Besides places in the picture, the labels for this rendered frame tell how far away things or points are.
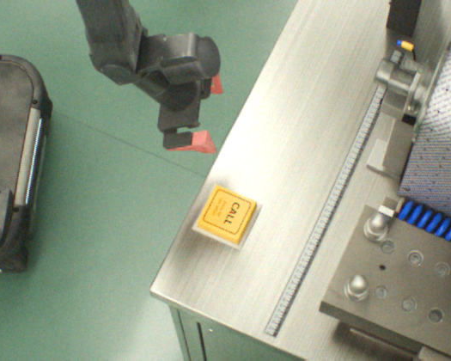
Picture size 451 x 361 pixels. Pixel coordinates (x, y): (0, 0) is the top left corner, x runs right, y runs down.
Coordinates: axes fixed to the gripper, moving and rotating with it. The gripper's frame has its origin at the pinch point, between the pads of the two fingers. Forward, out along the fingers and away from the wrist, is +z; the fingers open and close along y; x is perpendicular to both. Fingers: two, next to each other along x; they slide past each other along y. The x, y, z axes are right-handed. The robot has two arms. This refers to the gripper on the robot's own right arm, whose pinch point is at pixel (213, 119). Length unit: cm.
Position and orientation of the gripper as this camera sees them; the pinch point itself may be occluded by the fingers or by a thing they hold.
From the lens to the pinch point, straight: 158.2
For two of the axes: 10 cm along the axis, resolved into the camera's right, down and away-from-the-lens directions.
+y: 0.9, -9.3, 3.7
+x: -8.6, 1.1, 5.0
